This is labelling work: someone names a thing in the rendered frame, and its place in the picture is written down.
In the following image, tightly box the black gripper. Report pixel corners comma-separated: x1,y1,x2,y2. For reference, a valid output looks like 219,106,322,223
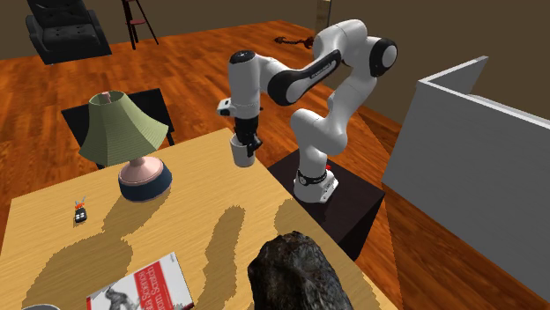
233,115,264,159

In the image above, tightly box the white cup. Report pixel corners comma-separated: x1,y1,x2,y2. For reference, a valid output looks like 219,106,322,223
229,132,258,168

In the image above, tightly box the light wooden table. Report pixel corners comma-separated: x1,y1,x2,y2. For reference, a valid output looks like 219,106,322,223
0,127,399,310

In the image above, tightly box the dark robot stand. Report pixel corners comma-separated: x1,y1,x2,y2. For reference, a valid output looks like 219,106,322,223
266,147,386,262

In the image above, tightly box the green shade pink table lamp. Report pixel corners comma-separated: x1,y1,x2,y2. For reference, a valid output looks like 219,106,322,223
78,90,174,203

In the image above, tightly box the dark rock-shaped figure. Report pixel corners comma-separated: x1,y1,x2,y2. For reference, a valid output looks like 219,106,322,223
247,230,354,310

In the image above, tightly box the red white book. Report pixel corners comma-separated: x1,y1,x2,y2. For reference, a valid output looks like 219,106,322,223
85,251,196,310

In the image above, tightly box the dark red tall stool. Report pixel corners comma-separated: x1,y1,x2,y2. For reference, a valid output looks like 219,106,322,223
121,0,160,51

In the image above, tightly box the small black red key fob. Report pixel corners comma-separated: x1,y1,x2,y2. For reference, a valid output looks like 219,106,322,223
73,196,89,225

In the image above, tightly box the grey partition panel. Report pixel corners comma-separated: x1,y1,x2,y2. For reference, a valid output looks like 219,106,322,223
382,55,550,302

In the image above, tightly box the black armchair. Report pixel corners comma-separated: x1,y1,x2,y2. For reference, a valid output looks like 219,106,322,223
25,0,113,66

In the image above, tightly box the dark red rope toy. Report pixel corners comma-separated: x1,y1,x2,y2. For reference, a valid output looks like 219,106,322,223
273,35,316,49

